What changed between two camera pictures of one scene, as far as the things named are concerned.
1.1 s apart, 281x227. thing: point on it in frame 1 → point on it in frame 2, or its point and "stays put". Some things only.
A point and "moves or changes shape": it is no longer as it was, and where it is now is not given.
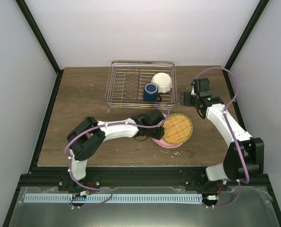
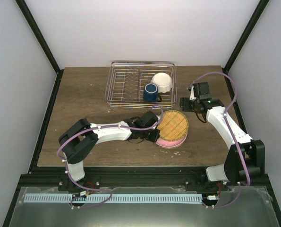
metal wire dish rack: [126, 79] stays put
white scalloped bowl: [163, 81] stays put
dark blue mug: [150, 93] stays put
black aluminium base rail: [46, 178] stays put
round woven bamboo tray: [178, 129] moves or changes shape
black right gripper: [185, 100] → [183, 105]
